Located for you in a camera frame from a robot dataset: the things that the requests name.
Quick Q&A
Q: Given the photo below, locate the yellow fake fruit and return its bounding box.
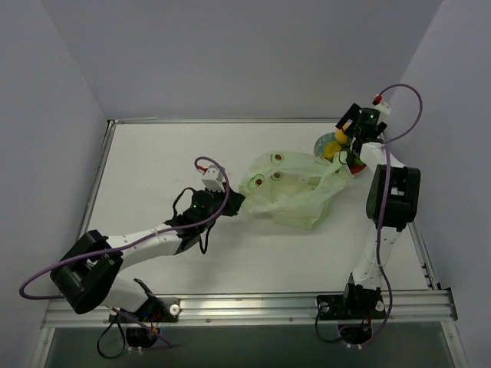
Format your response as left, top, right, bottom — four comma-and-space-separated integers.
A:
322, 141, 342, 162

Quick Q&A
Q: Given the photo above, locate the light green plastic bag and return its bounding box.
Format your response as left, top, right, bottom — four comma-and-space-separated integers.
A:
239, 150, 354, 230

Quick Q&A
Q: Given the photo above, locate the orange fake fruit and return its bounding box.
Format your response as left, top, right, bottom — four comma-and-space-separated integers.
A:
334, 122, 351, 146

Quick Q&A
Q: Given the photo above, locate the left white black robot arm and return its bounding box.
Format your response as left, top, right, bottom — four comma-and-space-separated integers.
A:
50, 189, 245, 315

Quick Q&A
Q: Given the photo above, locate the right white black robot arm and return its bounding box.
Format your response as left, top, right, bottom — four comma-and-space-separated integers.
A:
336, 102, 421, 311

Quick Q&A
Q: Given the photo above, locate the red teal floral plate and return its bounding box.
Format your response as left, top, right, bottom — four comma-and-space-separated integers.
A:
314, 130, 366, 175

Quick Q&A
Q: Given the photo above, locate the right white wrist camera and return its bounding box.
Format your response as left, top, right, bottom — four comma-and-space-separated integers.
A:
372, 94, 391, 119

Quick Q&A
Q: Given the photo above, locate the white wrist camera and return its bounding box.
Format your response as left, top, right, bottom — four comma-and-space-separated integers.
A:
372, 94, 391, 119
201, 165, 226, 192

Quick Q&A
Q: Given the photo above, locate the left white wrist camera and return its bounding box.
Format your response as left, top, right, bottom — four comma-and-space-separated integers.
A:
201, 165, 226, 192

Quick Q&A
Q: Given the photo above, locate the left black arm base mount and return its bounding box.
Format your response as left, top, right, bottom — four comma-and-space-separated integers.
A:
103, 278, 181, 323

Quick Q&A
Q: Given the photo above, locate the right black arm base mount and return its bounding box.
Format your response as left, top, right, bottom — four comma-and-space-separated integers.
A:
316, 294, 386, 320

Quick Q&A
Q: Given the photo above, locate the aluminium front rail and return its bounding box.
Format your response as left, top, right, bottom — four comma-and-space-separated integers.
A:
41, 291, 457, 328

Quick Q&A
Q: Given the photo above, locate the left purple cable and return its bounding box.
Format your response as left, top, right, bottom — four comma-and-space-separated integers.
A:
19, 156, 231, 350

